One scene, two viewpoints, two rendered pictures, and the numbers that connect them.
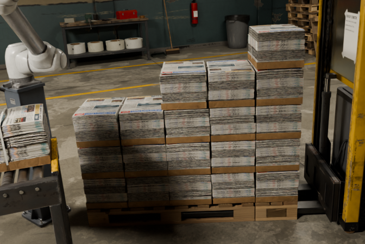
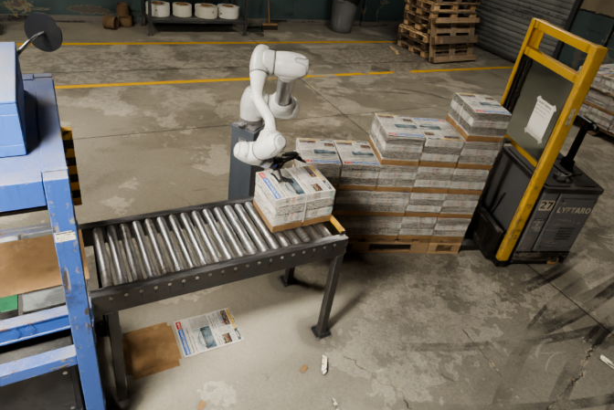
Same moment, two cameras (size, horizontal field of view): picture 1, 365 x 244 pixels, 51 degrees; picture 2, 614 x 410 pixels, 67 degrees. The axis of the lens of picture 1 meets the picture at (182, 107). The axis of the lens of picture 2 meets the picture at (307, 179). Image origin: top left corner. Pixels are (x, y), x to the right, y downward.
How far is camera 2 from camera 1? 1.66 m
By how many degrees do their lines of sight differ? 19
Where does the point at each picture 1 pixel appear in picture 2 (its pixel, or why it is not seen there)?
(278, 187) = (451, 229)
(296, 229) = (459, 262)
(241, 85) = (449, 151)
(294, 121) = (480, 182)
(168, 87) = (391, 147)
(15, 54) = not seen: hidden behind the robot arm
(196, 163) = (395, 207)
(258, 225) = (429, 257)
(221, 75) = (438, 141)
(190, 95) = (407, 155)
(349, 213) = (503, 255)
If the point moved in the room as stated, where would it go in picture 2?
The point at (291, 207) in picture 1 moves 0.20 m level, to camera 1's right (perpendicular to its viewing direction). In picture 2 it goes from (456, 245) to (478, 245)
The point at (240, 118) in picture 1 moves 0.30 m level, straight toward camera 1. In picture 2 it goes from (440, 176) to (452, 198)
